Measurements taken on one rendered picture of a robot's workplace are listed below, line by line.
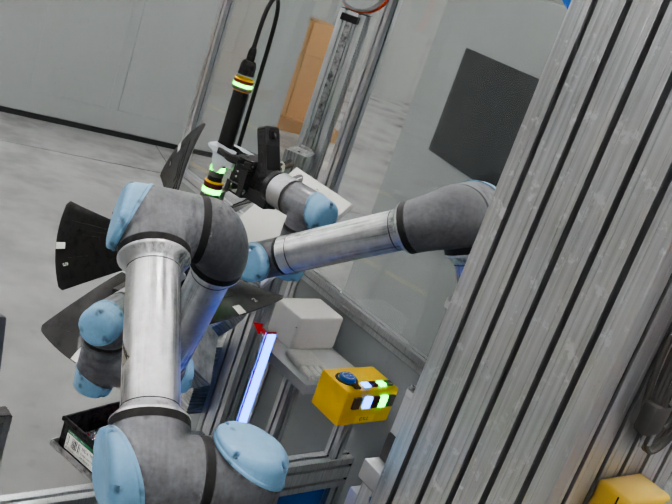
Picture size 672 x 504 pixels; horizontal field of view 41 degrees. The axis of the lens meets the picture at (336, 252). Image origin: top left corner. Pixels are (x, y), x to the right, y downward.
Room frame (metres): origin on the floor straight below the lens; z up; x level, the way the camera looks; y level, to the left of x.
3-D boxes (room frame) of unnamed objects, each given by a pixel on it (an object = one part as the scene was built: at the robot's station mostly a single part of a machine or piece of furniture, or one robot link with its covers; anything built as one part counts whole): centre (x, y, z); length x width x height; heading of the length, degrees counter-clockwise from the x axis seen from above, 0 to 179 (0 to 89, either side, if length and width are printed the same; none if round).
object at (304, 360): (2.28, -0.04, 0.87); 0.15 x 0.09 x 0.02; 38
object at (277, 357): (2.39, 0.00, 0.84); 0.36 x 0.24 x 0.03; 44
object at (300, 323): (2.46, 0.03, 0.91); 0.17 x 0.16 x 0.11; 134
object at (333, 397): (1.87, -0.15, 1.02); 0.16 x 0.10 x 0.11; 134
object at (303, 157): (2.54, 0.19, 1.35); 0.10 x 0.07 x 0.08; 169
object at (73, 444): (1.67, 0.30, 0.84); 0.22 x 0.17 x 0.07; 149
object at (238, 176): (1.85, 0.21, 1.44); 0.12 x 0.08 x 0.09; 54
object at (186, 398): (2.32, 0.23, 0.73); 0.15 x 0.09 x 0.22; 134
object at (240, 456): (1.11, 0.02, 1.20); 0.13 x 0.12 x 0.14; 116
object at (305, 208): (1.76, 0.08, 1.44); 0.11 x 0.08 x 0.09; 54
